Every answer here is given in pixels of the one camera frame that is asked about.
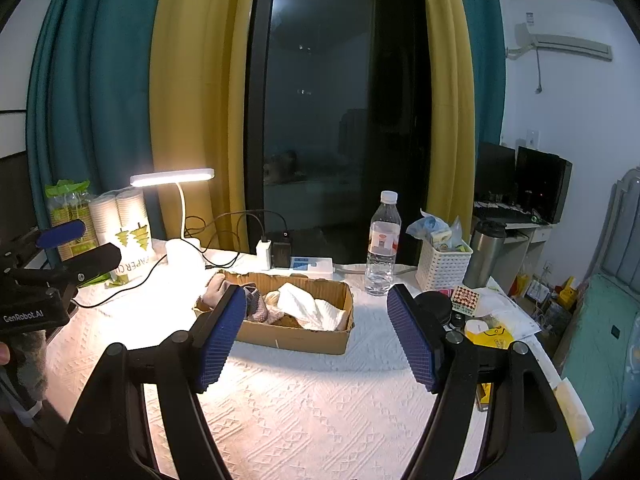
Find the green package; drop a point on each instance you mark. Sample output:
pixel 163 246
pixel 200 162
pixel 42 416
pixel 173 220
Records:
pixel 65 210

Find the steel thermos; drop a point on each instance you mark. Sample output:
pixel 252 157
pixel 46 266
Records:
pixel 482 255

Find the black monitor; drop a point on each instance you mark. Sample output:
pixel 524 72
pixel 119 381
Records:
pixel 495 170
pixel 542 185

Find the white tissue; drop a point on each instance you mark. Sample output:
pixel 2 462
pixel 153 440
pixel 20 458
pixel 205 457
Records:
pixel 332 317

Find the beige soft cloth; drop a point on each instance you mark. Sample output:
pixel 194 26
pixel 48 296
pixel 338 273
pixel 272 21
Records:
pixel 216 292

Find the paper cup package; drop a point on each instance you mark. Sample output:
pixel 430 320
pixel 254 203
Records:
pixel 130 220

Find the white air conditioner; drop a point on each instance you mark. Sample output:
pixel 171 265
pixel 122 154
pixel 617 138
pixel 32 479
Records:
pixel 565 42

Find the white desk lamp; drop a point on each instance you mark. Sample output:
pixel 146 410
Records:
pixel 182 255

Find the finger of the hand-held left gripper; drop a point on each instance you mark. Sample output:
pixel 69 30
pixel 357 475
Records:
pixel 90 260
pixel 60 232

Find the clear water bottle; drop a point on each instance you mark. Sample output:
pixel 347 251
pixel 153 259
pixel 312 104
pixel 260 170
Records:
pixel 382 250

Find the black keyboard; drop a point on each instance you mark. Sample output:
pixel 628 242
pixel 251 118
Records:
pixel 500 214

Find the yellow plastic bag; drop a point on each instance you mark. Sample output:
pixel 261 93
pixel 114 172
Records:
pixel 492 336

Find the teal curtain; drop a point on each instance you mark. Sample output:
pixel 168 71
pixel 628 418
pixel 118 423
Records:
pixel 487 60
pixel 95 85

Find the grey knitted cloth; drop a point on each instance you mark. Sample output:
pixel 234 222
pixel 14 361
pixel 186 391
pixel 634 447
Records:
pixel 256 305

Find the white wall socket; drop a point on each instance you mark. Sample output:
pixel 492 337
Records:
pixel 532 138

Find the yellow curtain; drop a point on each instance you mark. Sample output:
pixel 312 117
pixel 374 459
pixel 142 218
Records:
pixel 200 85
pixel 447 110

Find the black charger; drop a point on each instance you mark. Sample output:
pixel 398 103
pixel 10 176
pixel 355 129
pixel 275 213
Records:
pixel 281 256

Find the black round case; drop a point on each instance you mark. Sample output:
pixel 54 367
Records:
pixel 437 305

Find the white woven basket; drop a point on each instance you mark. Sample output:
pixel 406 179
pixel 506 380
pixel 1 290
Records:
pixel 442 267

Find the dark window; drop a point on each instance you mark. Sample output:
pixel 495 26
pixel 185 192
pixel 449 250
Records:
pixel 340 110

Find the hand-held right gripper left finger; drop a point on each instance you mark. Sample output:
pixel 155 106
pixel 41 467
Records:
pixel 222 335

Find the grey padded headboard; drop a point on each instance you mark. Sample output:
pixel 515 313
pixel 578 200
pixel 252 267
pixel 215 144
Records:
pixel 622 230

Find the white charger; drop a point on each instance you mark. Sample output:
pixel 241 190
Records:
pixel 263 255

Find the cardboard box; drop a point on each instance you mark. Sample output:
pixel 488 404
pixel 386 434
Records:
pixel 300 340

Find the packets in basket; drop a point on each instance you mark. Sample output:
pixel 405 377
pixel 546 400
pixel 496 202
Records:
pixel 435 232

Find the white computer desk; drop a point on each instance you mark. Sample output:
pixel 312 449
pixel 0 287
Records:
pixel 520 245

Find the white textured tablecloth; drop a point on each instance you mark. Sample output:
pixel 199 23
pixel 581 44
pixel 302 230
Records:
pixel 300 410

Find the white paper towel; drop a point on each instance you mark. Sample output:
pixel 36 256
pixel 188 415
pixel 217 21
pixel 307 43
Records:
pixel 297 300

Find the white papers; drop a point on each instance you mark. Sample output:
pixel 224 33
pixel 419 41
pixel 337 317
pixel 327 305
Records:
pixel 510 312

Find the checkered small box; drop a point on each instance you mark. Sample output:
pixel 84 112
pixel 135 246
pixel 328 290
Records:
pixel 466 300

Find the white power strip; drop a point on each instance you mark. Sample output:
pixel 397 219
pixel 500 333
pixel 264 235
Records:
pixel 312 265

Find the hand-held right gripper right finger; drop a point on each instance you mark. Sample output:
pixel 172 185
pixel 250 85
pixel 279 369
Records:
pixel 415 335

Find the bed with teal sheet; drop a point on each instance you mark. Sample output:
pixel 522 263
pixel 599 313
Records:
pixel 600 360

